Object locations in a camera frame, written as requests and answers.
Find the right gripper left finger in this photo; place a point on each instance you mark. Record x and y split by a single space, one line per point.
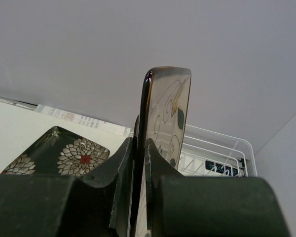
95 205

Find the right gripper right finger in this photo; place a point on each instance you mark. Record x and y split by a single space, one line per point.
205 206

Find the cream floral square plate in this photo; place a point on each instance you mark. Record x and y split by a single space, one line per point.
162 118

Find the black floral square plate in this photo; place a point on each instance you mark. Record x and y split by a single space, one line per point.
59 151

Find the paper sheets at back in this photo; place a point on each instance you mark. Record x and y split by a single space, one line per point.
83 120

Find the white wire dish rack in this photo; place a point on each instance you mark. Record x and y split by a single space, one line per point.
208 153

